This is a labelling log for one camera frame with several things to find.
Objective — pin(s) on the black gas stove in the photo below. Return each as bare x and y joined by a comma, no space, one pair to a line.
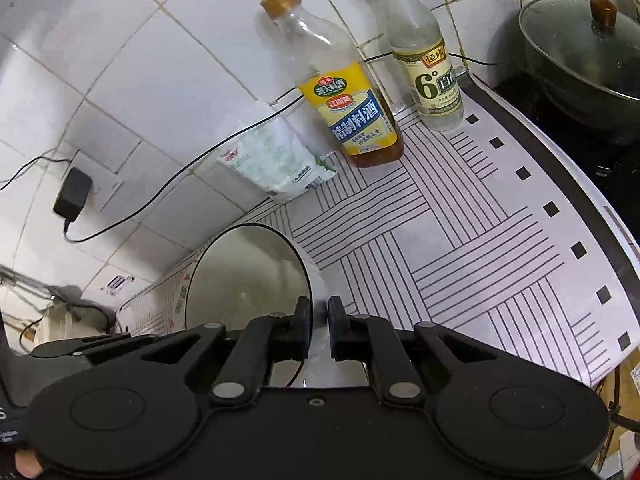
575,165

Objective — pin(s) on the small wall sticker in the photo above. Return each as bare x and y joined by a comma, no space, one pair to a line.
116,285

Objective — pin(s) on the white salt bag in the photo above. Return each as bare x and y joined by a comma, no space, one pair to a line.
270,160

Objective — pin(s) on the striped table mat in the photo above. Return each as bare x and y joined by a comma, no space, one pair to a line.
450,260

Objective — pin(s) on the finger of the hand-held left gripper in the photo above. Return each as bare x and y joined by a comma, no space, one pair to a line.
90,345

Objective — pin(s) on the white wall socket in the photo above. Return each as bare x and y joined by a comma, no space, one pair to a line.
102,180

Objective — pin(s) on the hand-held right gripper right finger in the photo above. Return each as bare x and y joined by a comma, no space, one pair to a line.
334,320

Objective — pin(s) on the yellow label cooking wine bottle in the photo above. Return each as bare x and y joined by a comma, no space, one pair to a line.
350,110

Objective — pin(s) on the black power adapter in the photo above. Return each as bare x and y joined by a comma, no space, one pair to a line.
72,192

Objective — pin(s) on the clear vinegar bottle yellow cap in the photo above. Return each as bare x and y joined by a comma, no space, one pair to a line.
427,80

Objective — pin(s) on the glass wok lid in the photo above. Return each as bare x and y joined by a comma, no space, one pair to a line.
575,40

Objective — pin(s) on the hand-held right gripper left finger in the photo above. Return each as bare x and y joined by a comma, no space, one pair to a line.
301,317

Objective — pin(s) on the dark wok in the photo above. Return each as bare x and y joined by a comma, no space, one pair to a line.
575,105

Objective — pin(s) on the white appliance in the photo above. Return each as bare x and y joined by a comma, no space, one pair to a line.
65,320

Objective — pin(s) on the person's left hand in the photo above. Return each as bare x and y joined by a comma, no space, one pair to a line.
28,464

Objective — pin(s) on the small white bowl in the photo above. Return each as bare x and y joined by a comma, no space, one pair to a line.
240,270

